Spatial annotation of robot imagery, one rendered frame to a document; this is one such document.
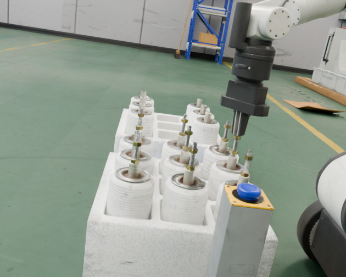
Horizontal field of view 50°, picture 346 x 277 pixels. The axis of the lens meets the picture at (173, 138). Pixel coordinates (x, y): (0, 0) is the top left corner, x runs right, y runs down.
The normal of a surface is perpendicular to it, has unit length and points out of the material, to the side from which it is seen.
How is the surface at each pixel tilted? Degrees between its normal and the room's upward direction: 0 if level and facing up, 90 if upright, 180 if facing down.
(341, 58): 63
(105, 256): 90
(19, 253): 0
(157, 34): 90
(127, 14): 90
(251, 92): 90
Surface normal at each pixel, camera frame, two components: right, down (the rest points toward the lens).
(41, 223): 0.14, -0.94
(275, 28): 0.39, 0.33
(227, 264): 0.05, 0.31
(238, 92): -0.69, 0.12
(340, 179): -0.81, -0.55
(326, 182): -0.96, -0.26
